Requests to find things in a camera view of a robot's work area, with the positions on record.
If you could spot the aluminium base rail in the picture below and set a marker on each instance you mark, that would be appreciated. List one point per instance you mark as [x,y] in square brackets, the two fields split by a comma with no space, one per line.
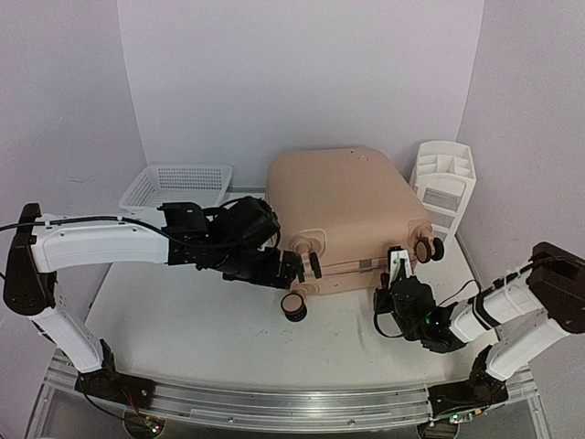
[167,409]

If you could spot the pink hard-shell suitcase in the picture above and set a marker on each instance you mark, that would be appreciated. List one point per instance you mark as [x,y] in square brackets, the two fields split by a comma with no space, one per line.
[341,210]

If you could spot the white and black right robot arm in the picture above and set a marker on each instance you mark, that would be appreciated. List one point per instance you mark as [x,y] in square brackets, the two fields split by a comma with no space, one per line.
[548,292]

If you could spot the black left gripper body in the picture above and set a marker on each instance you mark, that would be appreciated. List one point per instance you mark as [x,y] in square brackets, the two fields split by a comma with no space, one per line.
[237,266]

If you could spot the white desktop drawer organizer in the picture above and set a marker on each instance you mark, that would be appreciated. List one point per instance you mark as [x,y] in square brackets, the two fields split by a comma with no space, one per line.
[443,178]

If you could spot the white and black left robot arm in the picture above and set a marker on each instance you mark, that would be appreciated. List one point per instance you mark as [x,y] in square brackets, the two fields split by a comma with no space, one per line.
[43,244]

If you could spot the white perforated plastic basket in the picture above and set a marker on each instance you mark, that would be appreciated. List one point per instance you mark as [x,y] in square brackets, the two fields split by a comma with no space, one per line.
[205,185]

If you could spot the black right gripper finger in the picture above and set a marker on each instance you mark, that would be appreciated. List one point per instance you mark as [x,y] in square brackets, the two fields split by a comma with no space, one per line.
[405,270]
[382,298]

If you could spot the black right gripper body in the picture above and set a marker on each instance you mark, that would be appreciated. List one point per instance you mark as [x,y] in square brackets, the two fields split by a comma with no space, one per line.
[403,282]

